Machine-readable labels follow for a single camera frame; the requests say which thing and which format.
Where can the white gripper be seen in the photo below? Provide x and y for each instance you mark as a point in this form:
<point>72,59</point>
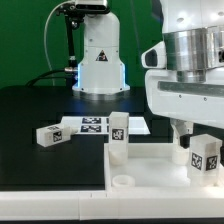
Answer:
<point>201,103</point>

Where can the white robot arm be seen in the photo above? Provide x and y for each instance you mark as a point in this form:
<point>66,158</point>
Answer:
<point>185,70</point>

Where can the white obstacle fence front bar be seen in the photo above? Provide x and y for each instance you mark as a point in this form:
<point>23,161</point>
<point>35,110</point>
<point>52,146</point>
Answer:
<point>135,204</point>

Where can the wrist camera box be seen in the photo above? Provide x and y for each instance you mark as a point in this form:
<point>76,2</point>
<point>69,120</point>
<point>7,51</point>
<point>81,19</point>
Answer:
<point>155,57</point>

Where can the black camera stand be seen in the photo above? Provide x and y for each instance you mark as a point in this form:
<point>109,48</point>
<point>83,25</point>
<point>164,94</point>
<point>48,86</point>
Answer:
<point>73,19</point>

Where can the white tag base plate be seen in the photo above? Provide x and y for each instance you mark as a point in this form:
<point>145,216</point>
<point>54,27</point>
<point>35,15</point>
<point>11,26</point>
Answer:
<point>100,125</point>

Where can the white square tabletop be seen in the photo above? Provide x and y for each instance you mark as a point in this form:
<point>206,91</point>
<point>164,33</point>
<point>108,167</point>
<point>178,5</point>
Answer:
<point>149,165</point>

